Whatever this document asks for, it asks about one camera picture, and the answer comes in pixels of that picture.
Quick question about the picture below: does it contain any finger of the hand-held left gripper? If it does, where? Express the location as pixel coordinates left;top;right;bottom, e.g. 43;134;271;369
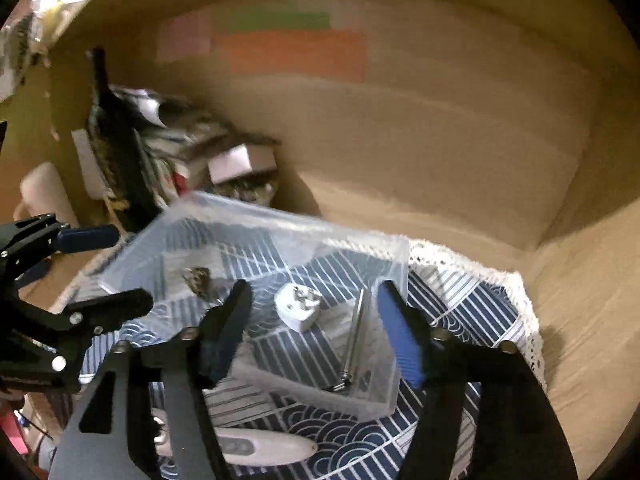
0;214;121;273
0;287;154;395

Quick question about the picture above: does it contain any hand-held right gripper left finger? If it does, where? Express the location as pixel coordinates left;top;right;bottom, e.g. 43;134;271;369
47;279;253;480

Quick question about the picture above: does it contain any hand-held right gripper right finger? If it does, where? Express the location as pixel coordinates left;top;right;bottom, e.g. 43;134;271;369
376;281;581;480

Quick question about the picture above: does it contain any white plug adapter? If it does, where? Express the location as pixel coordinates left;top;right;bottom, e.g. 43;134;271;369
274;282;326;333

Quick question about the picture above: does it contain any clear plastic storage box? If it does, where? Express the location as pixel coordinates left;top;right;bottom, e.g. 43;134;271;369
97;190;411;418

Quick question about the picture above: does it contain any silver metal rod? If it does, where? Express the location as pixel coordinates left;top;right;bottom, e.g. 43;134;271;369
334;287;366;393

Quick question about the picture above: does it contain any small brown patterned object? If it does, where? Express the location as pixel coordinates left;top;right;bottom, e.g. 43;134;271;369
182;266;213;297

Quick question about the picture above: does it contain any pale pink object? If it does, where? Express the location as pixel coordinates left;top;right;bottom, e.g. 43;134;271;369
19;161;81;228

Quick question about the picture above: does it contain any blue patterned lace-edged cloth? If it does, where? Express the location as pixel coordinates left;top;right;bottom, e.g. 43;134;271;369
50;237;546;480

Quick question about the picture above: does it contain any white handheld remote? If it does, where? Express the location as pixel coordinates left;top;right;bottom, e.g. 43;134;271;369
150;407;319;467

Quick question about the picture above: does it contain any pile of printed packets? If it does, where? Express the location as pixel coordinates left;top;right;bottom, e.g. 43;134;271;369
107;84;281;208

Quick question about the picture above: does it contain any small white carton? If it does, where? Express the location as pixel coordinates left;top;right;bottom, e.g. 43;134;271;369
206;143;279;184

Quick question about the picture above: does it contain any large cardboard box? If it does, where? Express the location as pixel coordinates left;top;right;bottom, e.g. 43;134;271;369
47;0;640;480

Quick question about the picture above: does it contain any pink label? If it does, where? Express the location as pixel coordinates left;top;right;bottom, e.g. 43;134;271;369
157;10;216;63

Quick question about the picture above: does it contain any orange label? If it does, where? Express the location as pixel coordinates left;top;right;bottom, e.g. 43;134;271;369
217;30;368;83

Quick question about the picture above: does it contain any green label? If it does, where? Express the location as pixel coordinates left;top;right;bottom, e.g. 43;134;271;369
229;7;332;32

